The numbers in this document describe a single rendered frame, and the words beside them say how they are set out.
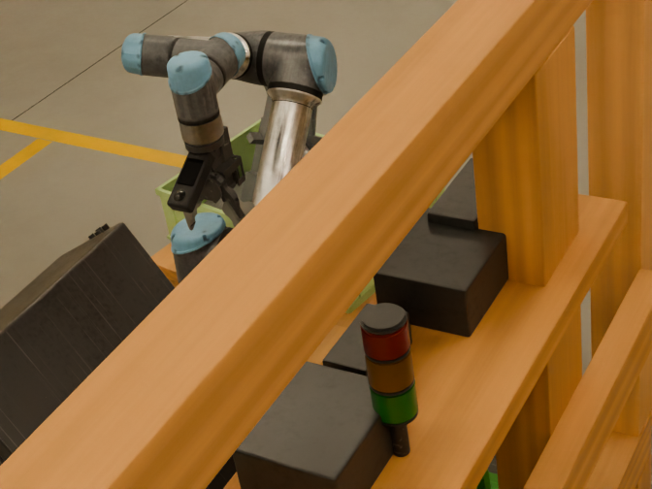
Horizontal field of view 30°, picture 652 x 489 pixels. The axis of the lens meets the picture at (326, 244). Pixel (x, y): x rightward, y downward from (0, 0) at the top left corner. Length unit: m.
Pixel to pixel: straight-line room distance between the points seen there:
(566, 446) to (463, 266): 0.36
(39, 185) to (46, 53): 1.39
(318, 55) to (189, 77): 0.48
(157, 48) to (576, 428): 1.01
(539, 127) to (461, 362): 0.30
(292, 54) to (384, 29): 3.59
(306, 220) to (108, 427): 0.28
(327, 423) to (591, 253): 0.51
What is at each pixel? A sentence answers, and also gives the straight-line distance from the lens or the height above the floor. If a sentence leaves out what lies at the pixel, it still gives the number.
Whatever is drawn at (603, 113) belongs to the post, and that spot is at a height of 1.56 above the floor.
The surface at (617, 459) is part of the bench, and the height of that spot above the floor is 0.88.
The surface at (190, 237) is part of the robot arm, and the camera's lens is 2.49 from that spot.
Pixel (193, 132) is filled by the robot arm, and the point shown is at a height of 1.52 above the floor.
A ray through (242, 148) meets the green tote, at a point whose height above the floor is 0.92.
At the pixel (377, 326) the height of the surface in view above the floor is 1.73.
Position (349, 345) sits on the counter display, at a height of 1.59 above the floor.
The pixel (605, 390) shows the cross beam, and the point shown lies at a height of 1.28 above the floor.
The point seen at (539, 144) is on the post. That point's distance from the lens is 1.50.
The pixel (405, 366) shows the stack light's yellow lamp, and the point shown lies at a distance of 1.29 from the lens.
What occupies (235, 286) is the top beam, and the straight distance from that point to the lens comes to 1.00.
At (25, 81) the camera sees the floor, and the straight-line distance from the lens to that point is 6.31.
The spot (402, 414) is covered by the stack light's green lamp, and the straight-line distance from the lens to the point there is 1.33.
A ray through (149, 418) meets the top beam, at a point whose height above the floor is 1.94.
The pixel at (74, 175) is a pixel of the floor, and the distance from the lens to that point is 5.33.
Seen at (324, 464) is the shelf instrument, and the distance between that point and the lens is 1.29.
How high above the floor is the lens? 2.51
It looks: 34 degrees down
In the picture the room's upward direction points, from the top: 9 degrees counter-clockwise
